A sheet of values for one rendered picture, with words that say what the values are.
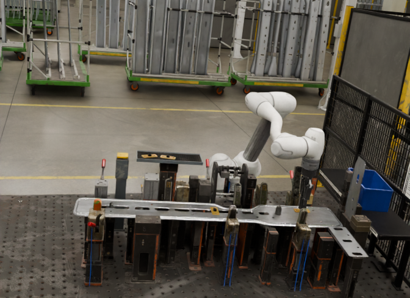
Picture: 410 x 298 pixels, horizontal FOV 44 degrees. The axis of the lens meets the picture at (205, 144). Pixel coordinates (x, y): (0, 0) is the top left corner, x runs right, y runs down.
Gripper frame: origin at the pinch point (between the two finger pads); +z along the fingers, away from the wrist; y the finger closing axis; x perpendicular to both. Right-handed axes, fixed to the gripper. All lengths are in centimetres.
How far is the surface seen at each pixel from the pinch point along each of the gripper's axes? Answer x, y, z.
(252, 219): -28.3, 7.6, 6.5
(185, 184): -62, -15, -2
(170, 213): -70, 4, 6
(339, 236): 12.9, 22.4, 6.6
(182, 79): -1, -683, 78
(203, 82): 39, -683, 80
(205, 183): -50, -18, -1
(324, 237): 6.2, 19.9, 8.6
